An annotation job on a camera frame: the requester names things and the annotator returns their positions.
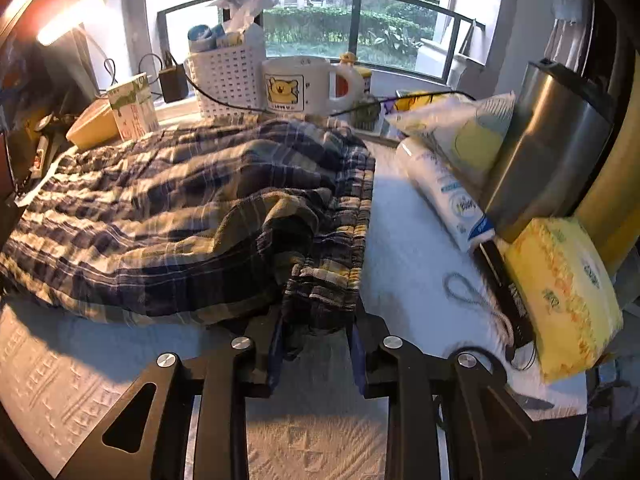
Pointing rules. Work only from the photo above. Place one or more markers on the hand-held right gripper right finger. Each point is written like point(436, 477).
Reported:
point(357, 365)

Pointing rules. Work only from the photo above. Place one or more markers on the blue white cup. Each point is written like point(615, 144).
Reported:
point(200, 35)

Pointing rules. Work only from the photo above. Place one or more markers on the small yellow duck figure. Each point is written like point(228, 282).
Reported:
point(347, 59)

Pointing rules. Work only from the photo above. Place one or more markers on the white plastic packet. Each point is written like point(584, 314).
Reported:
point(470, 135)

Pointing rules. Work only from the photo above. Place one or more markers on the green white milk carton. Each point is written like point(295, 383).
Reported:
point(132, 110)

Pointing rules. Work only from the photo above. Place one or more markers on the plaid pants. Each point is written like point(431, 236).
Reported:
point(175, 210)

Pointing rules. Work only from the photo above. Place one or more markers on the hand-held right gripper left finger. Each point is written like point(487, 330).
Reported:
point(275, 365)

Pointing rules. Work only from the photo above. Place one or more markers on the black charger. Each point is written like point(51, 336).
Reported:
point(173, 85)

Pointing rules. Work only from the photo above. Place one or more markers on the light hanging clothes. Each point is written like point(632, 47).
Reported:
point(565, 40)

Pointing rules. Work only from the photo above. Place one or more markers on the yellow curtain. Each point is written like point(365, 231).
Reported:
point(615, 185)

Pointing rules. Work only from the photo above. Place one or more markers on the white perforated basket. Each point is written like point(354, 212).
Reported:
point(225, 85)

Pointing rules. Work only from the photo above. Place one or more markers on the black balcony railing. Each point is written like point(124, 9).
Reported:
point(356, 25)

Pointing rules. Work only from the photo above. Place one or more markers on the white roll pack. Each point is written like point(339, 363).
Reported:
point(440, 190)

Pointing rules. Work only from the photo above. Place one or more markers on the white desk lamp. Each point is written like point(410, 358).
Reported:
point(70, 22)

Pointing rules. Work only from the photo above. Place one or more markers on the white bear print mug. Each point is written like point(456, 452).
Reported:
point(300, 85)

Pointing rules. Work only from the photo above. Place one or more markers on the stainless steel kettle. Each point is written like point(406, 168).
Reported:
point(545, 150)

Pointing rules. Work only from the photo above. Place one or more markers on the yellow tissue pack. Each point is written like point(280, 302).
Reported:
point(560, 300)

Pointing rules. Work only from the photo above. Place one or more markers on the yellow printed packet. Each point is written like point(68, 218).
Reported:
point(415, 101)

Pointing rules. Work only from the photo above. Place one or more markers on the yellow food container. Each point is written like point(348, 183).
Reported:
point(90, 132)

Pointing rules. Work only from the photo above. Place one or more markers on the white plastic bag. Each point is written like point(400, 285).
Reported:
point(245, 10)

